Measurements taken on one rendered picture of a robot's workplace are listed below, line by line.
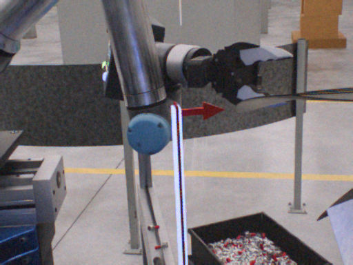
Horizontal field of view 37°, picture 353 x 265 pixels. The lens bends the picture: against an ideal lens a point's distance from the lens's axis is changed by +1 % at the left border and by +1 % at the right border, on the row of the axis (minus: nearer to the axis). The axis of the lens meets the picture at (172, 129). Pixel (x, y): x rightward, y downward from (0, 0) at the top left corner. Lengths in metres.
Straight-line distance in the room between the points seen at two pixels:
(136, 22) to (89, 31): 6.23
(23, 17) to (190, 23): 5.75
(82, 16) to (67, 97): 4.64
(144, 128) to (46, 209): 0.26
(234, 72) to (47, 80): 1.73
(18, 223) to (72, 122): 1.54
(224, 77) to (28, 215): 0.45
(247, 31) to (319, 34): 3.93
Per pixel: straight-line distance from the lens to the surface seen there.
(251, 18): 4.98
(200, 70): 0.85
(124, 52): 0.90
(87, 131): 2.55
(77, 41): 7.20
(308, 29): 8.82
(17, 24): 1.10
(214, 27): 6.75
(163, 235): 1.05
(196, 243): 1.01
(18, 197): 1.03
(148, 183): 1.26
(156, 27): 1.22
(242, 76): 0.91
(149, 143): 0.91
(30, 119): 2.64
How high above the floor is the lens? 1.36
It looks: 17 degrees down
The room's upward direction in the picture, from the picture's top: 3 degrees counter-clockwise
